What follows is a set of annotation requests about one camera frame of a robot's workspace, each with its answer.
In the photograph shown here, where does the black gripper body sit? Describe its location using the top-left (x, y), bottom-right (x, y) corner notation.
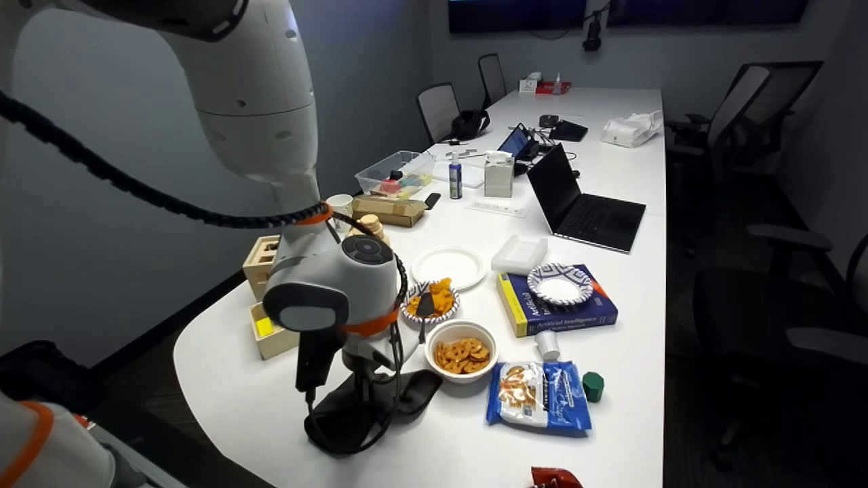
top-left (338, 333), bottom-right (406, 388)

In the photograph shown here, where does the black cloth towel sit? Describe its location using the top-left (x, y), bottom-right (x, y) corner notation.
top-left (303, 367), bottom-right (445, 458)

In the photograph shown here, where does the grey metal spoon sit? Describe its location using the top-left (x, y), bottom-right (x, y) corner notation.
top-left (411, 285), bottom-right (441, 347)

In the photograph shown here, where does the white bowl of pretzels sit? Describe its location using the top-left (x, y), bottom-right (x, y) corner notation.
top-left (423, 318), bottom-right (502, 390)

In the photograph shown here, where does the patterned bowl of orange chips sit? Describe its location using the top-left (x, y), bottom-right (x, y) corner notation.
top-left (397, 276), bottom-right (460, 332)

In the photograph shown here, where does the wooden open tray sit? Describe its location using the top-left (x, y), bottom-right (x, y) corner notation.
top-left (246, 302), bottom-right (301, 363)

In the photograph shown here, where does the white round plate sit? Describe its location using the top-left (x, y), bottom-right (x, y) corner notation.
top-left (408, 245), bottom-right (490, 294)

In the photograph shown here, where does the wooden shape sorter box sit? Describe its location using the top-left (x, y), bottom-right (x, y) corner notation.
top-left (240, 232), bottom-right (288, 302)

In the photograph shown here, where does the brown wooden rectangular block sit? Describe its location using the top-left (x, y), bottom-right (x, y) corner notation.
top-left (349, 194), bottom-right (429, 228)

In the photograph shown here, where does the blue pretzel snack bag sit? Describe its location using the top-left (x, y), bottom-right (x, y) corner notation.
top-left (482, 359), bottom-right (593, 440)

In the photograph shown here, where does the small white bottle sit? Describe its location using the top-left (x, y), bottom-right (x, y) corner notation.
top-left (533, 329), bottom-right (563, 367)

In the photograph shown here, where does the printed paper cup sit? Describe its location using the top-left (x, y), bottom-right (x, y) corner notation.
top-left (323, 190), bottom-right (358, 220)

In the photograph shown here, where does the red chips bag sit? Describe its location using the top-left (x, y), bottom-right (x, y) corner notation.
top-left (526, 464), bottom-right (585, 488)

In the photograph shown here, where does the dark blue snack box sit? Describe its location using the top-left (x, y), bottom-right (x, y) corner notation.
top-left (492, 263), bottom-right (621, 340)

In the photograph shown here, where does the clear plastic lidded box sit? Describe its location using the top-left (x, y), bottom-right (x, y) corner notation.
top-left (488, 234), bottom-right (549, 276)

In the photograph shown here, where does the clear plastic storage container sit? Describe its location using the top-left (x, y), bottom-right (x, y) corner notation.
top-left (351, 146), bottom-right (437, 201)

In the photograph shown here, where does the green round cap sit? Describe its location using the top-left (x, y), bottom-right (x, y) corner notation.
top-left (579, 369), bottom-right (608, 405)

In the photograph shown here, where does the black bag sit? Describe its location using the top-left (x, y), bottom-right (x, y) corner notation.
top-left (448, 106), bottom-right (492, 145)

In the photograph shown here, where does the open grey laptop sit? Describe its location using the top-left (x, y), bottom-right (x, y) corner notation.
top-left (526, 142), bottom-right (647, 255)

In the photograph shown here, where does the grey office chair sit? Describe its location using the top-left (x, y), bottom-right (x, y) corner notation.
top-left (414, 80), bottom-right (464, 146)
top-left (666, 61), bottom-right (823, 184)
top-left (473, 49), bottom-right (509, 110)
top-left (690, 225), bottom-right (868, 457)

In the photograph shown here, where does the tablet with lit screen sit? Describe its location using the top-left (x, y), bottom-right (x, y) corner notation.
top-left (495, 122), bottom-right (545, 164)

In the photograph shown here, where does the small black device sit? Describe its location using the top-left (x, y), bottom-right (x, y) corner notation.
top-left (548, 117), bottom-right (590, 145)

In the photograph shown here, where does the white crumpled cloth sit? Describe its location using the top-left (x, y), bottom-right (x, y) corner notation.
top-left (598, 110), bottom-right (665, 149)

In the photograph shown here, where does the black corrugated cable conduit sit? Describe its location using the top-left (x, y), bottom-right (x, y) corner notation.
top-left (0, 89), bottom-right (330, 232)

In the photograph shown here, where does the wall monitor screen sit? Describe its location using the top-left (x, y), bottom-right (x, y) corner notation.
top-left (608, 0), bottom-right (811, 28)
top-left (445, 0), bottom-right (585, 37)

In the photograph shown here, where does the camera stand pole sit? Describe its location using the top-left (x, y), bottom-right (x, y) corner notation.
top-left (579, 0), bottom-right (609, 56)

